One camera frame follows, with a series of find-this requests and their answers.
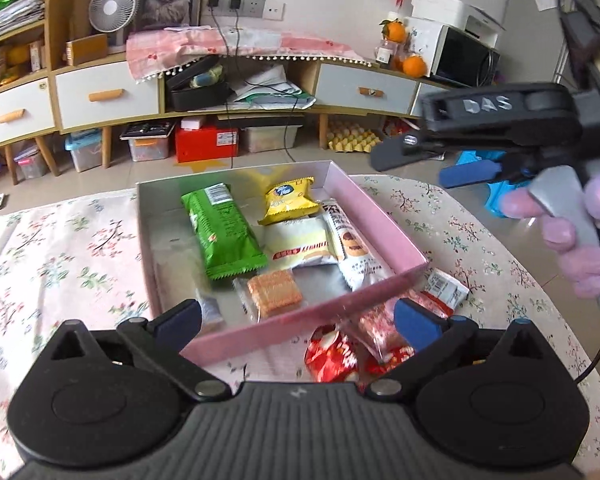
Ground white wall outlet strip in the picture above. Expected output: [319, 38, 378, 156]
[207, 0, 286, 22]

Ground white barcode snack packet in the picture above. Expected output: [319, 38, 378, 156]
[420, 269, 470, 312]

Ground pink cardboard box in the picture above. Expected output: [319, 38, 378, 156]
[136, 160, 429, 368]

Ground blue plastic stool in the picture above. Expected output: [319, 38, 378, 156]
[455, 149, 531, 220]

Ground pink patterned cloth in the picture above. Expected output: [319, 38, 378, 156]
[125, 26, 377, 85]

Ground small clear storage bin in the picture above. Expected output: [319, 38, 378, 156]
[12, 146, 49, 181]

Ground pile of loose papers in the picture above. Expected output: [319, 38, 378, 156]
[229, 64, 317, 112]

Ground floral tablecloth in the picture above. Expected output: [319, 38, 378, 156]
[0, 172, 600, 480]

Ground yellow egg tray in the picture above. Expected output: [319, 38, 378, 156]
[327, 119, 385, 153]

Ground long white cookie packet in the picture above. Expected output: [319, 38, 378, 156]
[321, 200, 396, 291]

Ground orange-red snack packet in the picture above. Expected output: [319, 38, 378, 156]
[405, 287, 453, 318]

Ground long wooden cabinet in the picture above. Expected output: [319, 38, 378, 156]
[0, 0, 461, 186]

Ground cream yellow snack packet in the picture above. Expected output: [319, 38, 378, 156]
[265, 217, 338, 268]

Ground white desk fan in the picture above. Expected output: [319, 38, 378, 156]
[87, 0, 140, 55]

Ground black flat tray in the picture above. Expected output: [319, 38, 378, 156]
[119, 121, 177, 142]

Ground person's right hand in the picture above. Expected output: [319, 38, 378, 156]
[499, 167, 600, 301]

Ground stack of documents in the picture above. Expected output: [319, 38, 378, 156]
[0, 0, 47, 45]

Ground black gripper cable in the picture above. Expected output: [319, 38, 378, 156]
[574, 310, 600, 385]

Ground white printer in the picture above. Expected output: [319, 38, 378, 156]
[410, 0, 506, 41]

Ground blue lidded storage bin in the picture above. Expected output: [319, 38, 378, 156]
[64, 129, 104, 172]

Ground green snack packet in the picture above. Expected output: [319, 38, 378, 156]
[181, 183, 269, 281]

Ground black white microwave oven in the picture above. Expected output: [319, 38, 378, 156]
[430, 25, 502, 89]

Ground black open case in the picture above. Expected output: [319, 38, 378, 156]
[164, 54, 232, 112]

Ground yellow round fruit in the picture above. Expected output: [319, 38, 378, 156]
[5, 45, 31, 68]

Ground brown cardboard box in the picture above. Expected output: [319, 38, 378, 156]
[64, 34, 109, 67]

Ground red triangular snack packet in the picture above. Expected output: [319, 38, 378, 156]
[305, 324, 362, 385]

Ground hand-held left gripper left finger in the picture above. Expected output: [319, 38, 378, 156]
[47, 299, 231, 403]

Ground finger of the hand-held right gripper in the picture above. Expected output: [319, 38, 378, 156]
[370, 132, 448, 172]
[439, 157, 536, 190]

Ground red cardboard box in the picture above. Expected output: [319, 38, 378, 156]
[174, 125, 239, 164]

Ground white drawer wooden handle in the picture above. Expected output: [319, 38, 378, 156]
[55, 60, 162, 132]
[314, 61, 421, 117]
[0, 79, 57, 151]

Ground clear packet pink rice bar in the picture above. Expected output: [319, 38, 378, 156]
[347, 305, 416, 367]

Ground clear packet orange crackers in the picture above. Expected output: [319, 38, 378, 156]
[232, 269, 305, 322]

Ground silver clear snack packet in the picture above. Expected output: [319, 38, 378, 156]
[196, 287, 227, 328]

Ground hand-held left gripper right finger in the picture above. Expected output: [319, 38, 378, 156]
[365, 297, 556, 403]

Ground black power cable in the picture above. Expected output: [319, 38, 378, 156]
[207, 0, 306, 171]

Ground clear glass jar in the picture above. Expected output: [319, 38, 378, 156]
[374, 40, 400, 65]

